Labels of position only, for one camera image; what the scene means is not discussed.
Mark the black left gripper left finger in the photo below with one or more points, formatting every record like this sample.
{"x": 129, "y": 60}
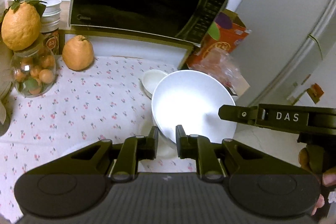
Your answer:
{"x": 133, "y": 150}

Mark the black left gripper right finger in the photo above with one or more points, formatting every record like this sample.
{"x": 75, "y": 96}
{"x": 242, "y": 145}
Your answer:
{"x": 200, "y": 149}

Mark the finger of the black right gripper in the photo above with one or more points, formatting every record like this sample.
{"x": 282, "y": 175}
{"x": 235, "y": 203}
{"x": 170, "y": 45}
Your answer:
{"x": 239, "y": 114}

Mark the white bowl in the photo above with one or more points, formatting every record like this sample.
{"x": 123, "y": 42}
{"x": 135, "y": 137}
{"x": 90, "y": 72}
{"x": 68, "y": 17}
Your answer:
{"x": 191, "y": 99}

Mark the cream bowl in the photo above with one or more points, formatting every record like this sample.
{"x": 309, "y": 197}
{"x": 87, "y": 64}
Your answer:
{"x": 166, "y": 148}
{"x": 151, "y": 79}

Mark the person's right hand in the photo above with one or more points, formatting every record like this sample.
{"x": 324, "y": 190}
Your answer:
{"x": 328, "y": 178}

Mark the clear plastic snack bag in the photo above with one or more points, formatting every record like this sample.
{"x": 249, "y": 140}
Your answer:
{"x": 221, "y": 66}

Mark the cherry print tablecloth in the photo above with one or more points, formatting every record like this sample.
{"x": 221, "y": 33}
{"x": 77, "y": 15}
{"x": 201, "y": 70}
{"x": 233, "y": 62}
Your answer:
{"x": 105, "y": 101}

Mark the grey refrigerator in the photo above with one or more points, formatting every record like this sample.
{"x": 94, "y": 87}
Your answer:
{"x": 288, "y": 40}

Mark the orange citrus on table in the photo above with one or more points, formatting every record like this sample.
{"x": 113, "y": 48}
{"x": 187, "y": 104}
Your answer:
{"x": 78, "y": 53}

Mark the glass jar of tangerines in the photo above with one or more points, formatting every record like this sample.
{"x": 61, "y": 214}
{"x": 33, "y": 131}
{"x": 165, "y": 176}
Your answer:
{"x": 34, "y": 69}

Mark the white Changhong air fryer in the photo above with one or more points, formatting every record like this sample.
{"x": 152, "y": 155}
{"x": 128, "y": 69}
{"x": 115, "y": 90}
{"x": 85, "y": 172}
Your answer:
{"x": 6, "y": 56}

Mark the large orange citrus on jar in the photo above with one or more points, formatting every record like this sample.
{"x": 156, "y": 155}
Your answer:
{"x": 21, "y": 23}

